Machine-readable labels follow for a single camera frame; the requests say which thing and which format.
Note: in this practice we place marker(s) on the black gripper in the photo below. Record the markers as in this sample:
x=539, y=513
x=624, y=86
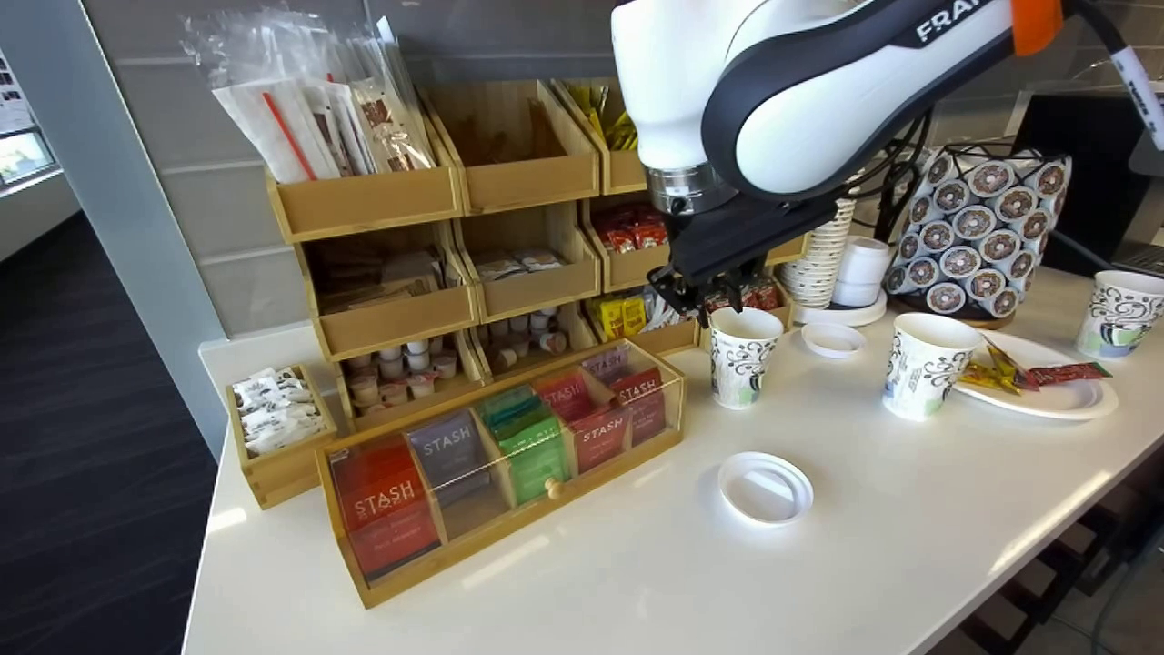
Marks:
x=728, y=238

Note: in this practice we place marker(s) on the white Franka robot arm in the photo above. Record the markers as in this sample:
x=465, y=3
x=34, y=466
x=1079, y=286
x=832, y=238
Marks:
x=679, y=74

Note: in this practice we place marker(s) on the printed paper cup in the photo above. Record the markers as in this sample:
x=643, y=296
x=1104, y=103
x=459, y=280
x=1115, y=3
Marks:
x=923, y=370
x=742, y=365

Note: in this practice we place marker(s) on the small white cup lid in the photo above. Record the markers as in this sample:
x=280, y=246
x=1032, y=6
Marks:
x=832, y=341

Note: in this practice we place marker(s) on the large white cup lid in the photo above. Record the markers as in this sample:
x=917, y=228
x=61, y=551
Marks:
x=733, y=493

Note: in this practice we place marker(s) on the small creamer cup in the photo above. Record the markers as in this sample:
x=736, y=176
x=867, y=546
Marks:
x=444, y=362
x=392, y=362
x=416, y=354

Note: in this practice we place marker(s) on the white background counter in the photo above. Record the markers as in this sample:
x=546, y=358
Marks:
x=22, y=158

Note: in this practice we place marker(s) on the red snack packets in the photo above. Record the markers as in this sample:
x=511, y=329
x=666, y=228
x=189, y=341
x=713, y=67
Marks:
x=767, y=296

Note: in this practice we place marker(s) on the yellow tea packets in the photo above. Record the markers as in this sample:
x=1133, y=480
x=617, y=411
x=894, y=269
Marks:
x=620, y=318

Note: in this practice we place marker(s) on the red packets in bin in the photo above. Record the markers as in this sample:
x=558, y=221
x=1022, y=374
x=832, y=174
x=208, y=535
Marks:
x=630, y=228

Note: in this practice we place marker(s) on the dark red tea bags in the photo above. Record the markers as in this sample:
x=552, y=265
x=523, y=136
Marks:
x=634, y=394

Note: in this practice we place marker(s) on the tall stack of paper cups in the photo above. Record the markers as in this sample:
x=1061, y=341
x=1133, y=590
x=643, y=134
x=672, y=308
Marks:
x=821, y=260

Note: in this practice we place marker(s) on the white bowl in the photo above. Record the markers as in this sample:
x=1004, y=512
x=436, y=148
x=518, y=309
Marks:
x=867, y=316

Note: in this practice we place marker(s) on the bright red tea bags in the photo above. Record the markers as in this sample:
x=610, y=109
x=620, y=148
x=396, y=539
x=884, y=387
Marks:
x=586, y=422

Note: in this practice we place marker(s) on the white packets in bin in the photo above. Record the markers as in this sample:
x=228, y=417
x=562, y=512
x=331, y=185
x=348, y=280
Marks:
x=523, y=265

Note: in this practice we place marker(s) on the yellow packets in bin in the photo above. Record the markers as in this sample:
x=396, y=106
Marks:
x=604, y=119

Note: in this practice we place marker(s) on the green tea bags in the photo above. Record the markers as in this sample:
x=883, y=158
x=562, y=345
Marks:
x=529, y=449

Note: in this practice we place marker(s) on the coffee pod basket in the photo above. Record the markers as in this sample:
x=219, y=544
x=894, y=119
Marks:
x=975, y=232

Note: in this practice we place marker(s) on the grey Stash tea bags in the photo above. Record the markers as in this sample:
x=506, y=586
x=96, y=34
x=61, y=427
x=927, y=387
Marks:
x=456, y=466

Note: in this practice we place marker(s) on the yellow condiment packets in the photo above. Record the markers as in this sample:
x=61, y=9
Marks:
x=990, y=370

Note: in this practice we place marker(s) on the wooden tea bag box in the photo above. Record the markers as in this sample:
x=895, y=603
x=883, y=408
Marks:
x=511, y=533

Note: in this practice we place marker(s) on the brown packets in bin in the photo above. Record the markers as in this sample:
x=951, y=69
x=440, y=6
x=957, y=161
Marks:
x=386, y=278

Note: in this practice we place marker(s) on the wooden bin organizer shelf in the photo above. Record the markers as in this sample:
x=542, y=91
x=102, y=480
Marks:
x=365, y=205

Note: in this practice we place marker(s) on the white paper plate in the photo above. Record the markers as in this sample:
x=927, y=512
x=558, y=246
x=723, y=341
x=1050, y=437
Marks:
x=1050, y=398

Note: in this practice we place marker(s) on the plastic bag of stirrers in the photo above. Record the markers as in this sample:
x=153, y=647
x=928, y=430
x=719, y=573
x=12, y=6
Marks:
x=385, y=114

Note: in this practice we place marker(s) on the red sauce packet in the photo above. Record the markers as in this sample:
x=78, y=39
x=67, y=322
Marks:
x=1065, y=374

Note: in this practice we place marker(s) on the red Stash tea bags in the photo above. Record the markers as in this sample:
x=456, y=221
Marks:
x=385, y=512

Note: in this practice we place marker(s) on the black coffee machine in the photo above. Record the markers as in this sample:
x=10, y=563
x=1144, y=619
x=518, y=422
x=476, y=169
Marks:
x=1092, y=169

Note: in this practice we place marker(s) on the white mug far right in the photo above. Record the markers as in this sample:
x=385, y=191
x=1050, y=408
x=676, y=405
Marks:
x=1117, y=318

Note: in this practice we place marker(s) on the white sugar packets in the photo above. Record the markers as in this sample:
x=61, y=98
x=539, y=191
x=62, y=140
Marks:
x=279, y=408

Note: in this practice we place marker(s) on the plastic bag of straws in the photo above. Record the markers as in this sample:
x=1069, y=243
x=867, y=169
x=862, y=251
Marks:
x=276, y=114

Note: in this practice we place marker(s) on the small wooden packet box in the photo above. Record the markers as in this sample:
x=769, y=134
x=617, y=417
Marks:
x=276, y=474

